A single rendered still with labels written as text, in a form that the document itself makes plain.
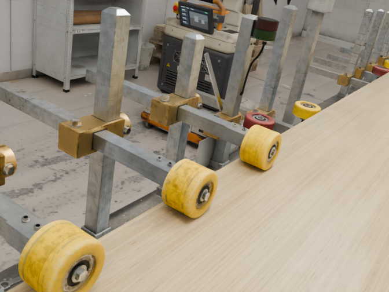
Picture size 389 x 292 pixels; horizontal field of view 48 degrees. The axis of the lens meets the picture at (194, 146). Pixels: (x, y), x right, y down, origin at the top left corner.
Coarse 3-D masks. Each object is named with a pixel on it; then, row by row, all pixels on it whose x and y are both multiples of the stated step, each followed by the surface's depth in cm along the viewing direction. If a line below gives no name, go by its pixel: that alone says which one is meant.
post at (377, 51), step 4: (388, 12) 251; (388, 16) 251; (384, 20) 253; (388, 20) 251; (384, 24) 253; (388, 24) 252; (384, 28) 254; (388, 28) 255; (380, 32) 256; (384, 32) 254; (380, 36) 256; (384, 36) 255; (380, 40) 257; (384, 40) 258; (376, 44) 258; (380, 44) 257; (376, 48) 259; (380, 48) 258; (376, 52) 260; (372, 56) 261; (376, 56) 260; (372, 60) 262; (376, 60) 261; (368, 80) 266
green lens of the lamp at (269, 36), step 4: (256, 32) 110; (260, 32) 110; (264, 32) 109; (268, 32) 109; (272, 32) 110; (276, 32) 111; (256, 36) 111; (260, 36) 110; (264, 36) 110; (268, 36) 110; (272, 36) 110; (264, 40) 110; (268, 40) 110; (272, 40) 111
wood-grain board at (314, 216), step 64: (320, 128) 117; (384, 128) 127; (256, 192) 79; (320, 192) 84; (384, 192) 88; (128, 256) 58; (192, 256) 60; (256, 256) 62; (320, 256) 65; (384, 256) 68
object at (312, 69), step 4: (312, 68) 229; (316, 68) 228; (320, 68) 228; (316, 72) 229; (320, 72) 227; (324, 72) 226; (328, 72) 225; (332, 72) 224; (328, 76) 226; (332, 76) 224; (336, 76) 223; (352, 80) 219; (356, 80) 218; (360, 80) 219; (352, 84) 220; (356, 84) 219; (360, 84) 218; (364, 84) 216
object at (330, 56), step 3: (330, 54) 271; (333, 54) 272; (327, 57) 273; (330, 57) 272; (333, 57) 271; (336, 57) 270; (339, 57) 269; (342, 57) 268; (345, 57) 270; (336, 60) 270; (339, 60) 269; (342, 60) 268; (345, 60) 267; (348, 60) 266; (345, 63) 268; (357, 63) 264
